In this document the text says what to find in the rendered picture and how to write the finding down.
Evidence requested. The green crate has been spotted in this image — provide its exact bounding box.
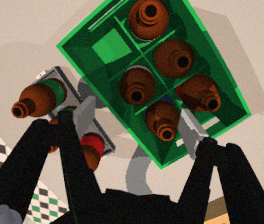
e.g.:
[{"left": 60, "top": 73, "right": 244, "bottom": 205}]
[{"left": 56, "top": 0, "right": 252, "bottom": 169}]

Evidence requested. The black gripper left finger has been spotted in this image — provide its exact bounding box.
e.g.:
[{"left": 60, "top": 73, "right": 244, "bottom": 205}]
[{"left": 0, "top": 96, "right": 117, "bottom": 224}]

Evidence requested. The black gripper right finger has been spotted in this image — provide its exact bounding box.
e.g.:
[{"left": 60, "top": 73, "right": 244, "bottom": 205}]
[{"left": 168, "top": 108, "right": 264, "bottom": 224}]

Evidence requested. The dark grey tray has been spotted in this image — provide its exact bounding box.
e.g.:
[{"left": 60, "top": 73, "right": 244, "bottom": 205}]
[{"left": 31, "top": 66, "right": 116, "bottom": 158}]

